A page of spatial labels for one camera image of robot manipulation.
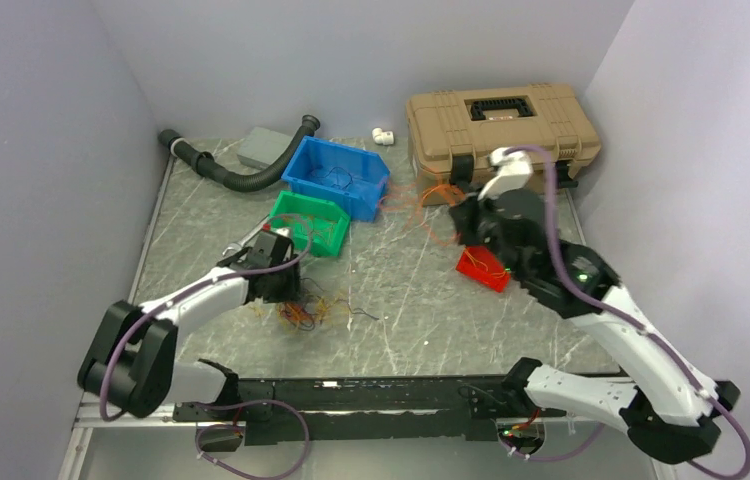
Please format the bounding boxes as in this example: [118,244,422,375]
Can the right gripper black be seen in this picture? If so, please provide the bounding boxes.
[448,181,526,282]

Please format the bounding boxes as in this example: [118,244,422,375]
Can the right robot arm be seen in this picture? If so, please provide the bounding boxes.
[449,189,740,465]

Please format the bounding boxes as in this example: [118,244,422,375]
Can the coloured wire bundle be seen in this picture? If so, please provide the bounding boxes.
[245,278,380,334]

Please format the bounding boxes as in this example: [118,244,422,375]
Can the orange wires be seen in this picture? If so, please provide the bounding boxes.
[464,248,509,280]

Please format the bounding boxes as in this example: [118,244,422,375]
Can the yellow wires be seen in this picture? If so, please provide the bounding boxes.
[282,211,340,248]

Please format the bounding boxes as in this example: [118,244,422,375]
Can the white pipe elbow fitting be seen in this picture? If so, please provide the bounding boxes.
[371,127,395,146]

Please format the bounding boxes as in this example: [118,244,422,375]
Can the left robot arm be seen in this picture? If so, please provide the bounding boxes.
[77,225,302,422]

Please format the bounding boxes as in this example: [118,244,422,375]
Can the tan plastic toolbox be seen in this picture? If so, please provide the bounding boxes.
[405,83,602,206]

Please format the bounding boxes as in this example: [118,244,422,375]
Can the silver open-end wrench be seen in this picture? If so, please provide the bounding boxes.
[222,217,268,258]

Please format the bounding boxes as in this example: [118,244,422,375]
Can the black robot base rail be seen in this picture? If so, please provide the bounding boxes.
[173,358,541,446]

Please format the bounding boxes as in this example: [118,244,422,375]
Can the black corrugated hose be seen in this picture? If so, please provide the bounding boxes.
[157,114,322,194]

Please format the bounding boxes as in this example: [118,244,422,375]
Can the blue plastic bin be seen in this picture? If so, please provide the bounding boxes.
[282,136,391,222]

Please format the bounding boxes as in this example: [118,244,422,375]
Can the grey rectangular block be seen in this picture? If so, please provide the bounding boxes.
[237,127,292,170]

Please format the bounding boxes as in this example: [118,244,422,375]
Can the green plastic bin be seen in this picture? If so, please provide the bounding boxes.
[270,191,351,257]

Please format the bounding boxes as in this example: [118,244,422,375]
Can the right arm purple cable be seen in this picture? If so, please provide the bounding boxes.
[500,145,750,480]

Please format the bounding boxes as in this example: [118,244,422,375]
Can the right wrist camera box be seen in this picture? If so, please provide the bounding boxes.
[478,147,534,200]

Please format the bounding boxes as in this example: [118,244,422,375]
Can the red plastic bin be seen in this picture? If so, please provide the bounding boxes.
[455,246,510,293]

